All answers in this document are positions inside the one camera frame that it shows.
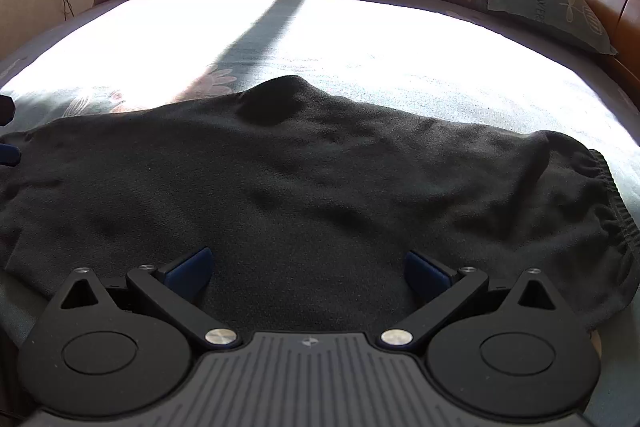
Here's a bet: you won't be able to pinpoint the black sweatpants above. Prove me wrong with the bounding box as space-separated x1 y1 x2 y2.
1 76 639 335

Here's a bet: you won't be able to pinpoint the grey patterned bed sheet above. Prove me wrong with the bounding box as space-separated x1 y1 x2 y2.
0 0 640 427

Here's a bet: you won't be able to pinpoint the green grey pillow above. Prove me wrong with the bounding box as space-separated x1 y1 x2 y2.
487 0 617 56

